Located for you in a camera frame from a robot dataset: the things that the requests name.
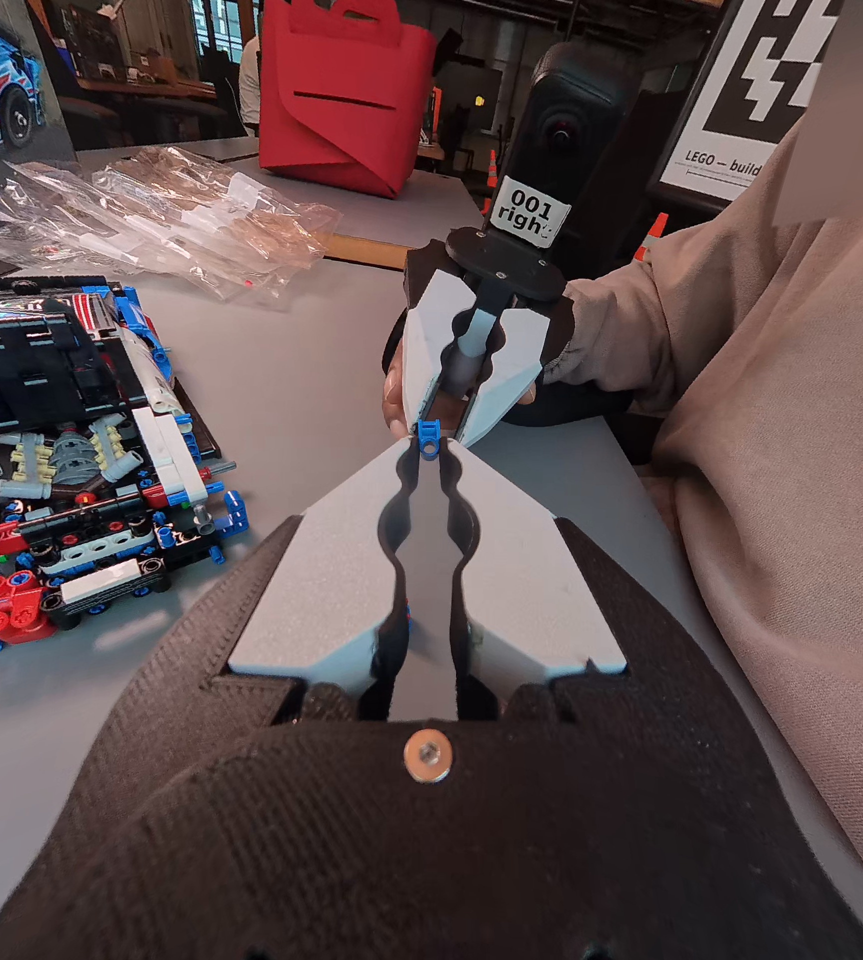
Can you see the clear plastic bag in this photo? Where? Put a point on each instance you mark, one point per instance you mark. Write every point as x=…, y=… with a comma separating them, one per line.
x=63, y=217
x=237, y=217

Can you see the blue toy brick connector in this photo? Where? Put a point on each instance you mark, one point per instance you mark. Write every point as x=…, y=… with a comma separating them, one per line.
x=429, y=436

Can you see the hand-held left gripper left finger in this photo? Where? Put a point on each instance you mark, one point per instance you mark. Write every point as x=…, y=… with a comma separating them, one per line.
x=311, y=593

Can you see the person's beige sweater torso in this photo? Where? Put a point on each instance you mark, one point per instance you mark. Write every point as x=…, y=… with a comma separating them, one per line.
x=798, y=525

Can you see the wooden background table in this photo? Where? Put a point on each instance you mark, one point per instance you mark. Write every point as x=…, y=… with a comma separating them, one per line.
x=148, y=85

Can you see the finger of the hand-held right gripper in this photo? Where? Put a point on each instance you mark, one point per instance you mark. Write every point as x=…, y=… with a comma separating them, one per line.
x=515, y=374
x=431, y=330

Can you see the person's right hand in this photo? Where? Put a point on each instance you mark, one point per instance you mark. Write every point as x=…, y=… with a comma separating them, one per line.
x=395, y=391

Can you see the framed marker sign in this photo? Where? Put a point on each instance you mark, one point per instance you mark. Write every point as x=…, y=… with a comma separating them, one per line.
x=740, y=89

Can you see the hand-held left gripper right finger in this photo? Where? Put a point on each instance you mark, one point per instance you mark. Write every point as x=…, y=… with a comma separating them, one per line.
x=528, y=600

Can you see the grey desk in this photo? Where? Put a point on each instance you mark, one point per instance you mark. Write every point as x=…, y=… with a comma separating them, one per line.
x=304, y=360

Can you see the red felt bag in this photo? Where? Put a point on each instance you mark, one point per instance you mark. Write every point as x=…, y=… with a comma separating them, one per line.
x=342, y=98

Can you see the orange traffic cone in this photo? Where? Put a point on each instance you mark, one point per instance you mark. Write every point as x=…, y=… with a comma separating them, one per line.
x=492, y=171
x=651, y=236

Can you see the person's right forearm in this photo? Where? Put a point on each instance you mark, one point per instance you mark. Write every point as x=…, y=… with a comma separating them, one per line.
x=701, y=284

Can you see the toy brick car model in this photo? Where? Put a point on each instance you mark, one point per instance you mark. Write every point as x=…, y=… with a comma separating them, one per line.
x=63, y=465

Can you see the cardboard strip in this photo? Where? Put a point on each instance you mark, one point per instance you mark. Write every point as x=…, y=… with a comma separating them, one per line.
x=372, y=251

